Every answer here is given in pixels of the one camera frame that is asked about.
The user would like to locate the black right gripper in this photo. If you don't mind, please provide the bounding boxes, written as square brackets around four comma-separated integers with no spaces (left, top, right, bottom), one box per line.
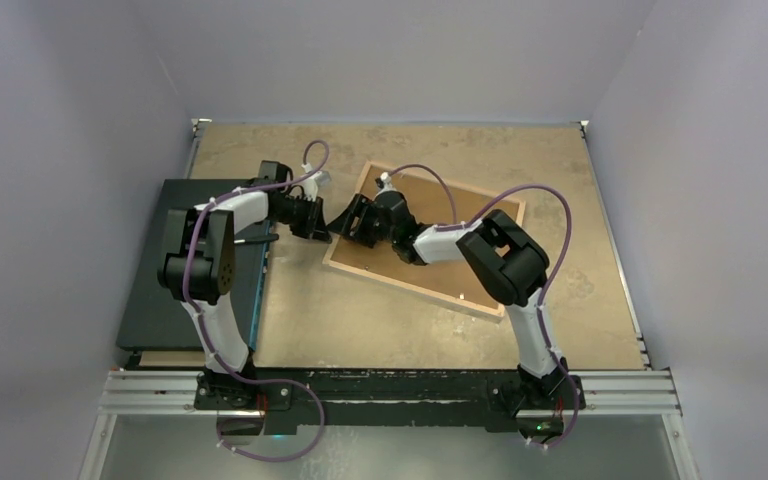
[327,194,397,249]

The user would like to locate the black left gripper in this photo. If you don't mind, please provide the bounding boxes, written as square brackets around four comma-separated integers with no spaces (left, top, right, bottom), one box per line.
[271,194,332,244]

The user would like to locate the white wooden picture frame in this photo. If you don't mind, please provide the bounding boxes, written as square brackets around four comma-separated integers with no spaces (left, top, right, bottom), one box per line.
[322,160,528,319]

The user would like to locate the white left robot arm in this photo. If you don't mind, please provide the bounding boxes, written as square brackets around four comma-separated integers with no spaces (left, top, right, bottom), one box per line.
[157,161,331,409]

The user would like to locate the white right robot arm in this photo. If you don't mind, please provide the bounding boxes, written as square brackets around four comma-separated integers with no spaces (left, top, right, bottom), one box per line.
[327,190,564,407]

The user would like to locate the black pen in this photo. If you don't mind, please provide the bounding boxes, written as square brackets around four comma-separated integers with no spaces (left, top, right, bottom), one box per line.
[234,233,280,246]

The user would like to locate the black foam pad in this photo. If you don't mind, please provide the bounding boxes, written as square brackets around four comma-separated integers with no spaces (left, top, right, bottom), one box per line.
[115,178,273,352]

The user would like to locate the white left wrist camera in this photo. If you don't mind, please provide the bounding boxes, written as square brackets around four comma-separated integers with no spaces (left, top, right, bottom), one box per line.
[298,163,331,201]

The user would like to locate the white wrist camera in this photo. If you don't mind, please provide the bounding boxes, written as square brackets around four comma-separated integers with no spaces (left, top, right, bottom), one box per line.
[375,172,394,191]
[298,163,331,201]

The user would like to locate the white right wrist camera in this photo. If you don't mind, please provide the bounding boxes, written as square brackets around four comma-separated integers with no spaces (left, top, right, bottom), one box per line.
[375,172,394,191]

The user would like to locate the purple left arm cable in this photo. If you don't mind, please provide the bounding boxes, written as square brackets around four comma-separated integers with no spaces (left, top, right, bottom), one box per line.
[181,139,331,464]

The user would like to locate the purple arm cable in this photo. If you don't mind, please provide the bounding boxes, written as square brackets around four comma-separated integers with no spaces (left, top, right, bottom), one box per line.
[181,139,331,464]
[377,164,582,452]

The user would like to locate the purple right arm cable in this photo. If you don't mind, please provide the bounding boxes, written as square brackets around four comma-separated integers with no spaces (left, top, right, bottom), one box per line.
[377,164,582,452]

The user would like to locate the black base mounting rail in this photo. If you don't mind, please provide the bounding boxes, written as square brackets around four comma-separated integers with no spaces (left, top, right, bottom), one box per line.
[194,367,586,436]

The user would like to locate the aluminium extrusion rail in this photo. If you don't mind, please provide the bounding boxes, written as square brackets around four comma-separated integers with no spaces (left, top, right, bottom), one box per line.
[98,370,681,416]

